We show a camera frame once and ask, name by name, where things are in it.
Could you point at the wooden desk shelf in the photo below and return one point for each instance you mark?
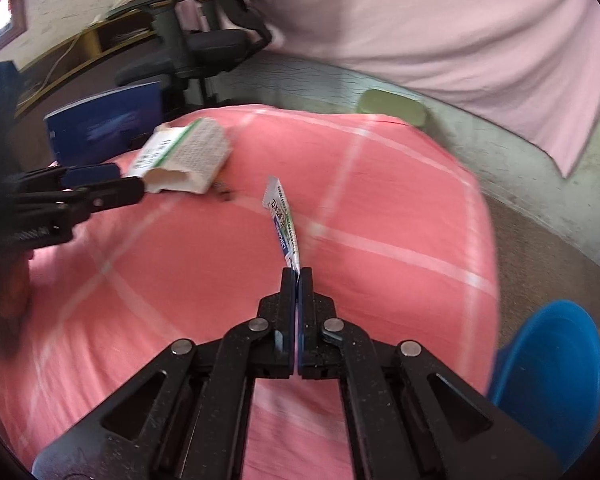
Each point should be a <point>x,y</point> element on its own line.
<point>72,57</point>

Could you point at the green plastic stool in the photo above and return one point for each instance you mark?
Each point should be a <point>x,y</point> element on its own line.
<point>381,102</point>

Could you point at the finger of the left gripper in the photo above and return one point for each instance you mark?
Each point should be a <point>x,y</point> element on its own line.
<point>80,176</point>
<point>76,205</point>

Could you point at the blue cardboard box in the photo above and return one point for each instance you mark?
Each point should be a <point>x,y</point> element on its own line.
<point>105,125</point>

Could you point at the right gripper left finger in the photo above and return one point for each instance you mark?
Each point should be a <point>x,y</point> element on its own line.
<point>276,350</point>

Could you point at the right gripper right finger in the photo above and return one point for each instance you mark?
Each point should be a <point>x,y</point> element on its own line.
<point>317,356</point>

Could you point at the pink wall sheet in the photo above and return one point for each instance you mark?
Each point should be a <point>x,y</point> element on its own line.
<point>529,66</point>

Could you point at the person left hand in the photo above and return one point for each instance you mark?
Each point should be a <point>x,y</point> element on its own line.
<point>15,298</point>

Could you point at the white blue sachet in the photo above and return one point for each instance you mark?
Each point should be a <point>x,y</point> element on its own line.
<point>275,202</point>

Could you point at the pink checked tablecloth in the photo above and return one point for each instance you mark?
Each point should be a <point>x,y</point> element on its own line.
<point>393,227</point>

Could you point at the blue plastic basin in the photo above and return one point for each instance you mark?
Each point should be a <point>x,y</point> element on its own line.
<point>548,378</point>

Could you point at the white paper medicine box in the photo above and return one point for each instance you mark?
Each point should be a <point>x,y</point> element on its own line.
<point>182,159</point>

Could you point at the black office chair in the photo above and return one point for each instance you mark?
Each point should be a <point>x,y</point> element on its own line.
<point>234,34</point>

